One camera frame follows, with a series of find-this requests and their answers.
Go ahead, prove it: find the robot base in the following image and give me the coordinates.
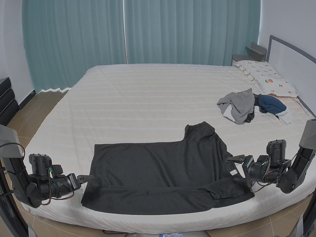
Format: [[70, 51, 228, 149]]
[[128, 232, 198, 237]]

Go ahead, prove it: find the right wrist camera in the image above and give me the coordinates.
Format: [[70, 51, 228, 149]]
[[256, 154, 269, 168]]

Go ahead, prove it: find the dark blue garment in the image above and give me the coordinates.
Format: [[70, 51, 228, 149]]
[[258, 94, 287, 114]]

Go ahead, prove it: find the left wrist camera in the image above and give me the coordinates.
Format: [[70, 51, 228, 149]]
[[49, 164, 63, 180]]

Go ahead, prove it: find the black cable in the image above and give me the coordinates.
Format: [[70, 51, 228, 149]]
[[250, 180, 273, 193], [41, 190, 75, 205], [0, 143, 26, 158]]

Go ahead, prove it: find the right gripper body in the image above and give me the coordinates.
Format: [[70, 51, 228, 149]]
[[241, 155, 269, 188]]

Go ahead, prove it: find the black chest of drawers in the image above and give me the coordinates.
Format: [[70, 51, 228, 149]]
[[0, 77, 21, 126]]

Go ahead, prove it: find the grey garment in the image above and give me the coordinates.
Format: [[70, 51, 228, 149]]
[[217, 88, 255, 125]]

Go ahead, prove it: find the white printed pillow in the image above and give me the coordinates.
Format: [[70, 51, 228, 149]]
[[233, 60, 300, 99]]

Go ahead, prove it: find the black T-shirt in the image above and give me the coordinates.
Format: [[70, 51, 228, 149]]
[[81, 122, 255, 214]]

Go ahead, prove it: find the grey bedside table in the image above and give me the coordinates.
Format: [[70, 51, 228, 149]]
[[232, 42, 267, 63]]

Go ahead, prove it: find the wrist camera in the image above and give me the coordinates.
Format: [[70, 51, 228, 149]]
[[256, 154, 269, 168], [49, 164, 63, 180]]

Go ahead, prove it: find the blue-green curtain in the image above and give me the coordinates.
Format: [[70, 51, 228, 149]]
[[125, 0, 262, 66], [22, 0, 127, 92]]

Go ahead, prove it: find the black garment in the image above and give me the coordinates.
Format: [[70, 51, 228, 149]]
[[243, 94, 268, 123]]

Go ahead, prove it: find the bed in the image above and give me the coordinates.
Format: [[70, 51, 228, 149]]
[[18, 35, 316, 234]]

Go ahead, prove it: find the white knit garment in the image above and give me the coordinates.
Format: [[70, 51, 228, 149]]
[[275, 108, 293, 124]]

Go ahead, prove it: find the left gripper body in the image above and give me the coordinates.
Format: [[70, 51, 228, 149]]
[[57, 173, 82, 198]]

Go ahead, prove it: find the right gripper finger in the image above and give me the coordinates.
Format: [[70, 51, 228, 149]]
[[226, 155, 247, 164], [233, 177, 252, 188]]

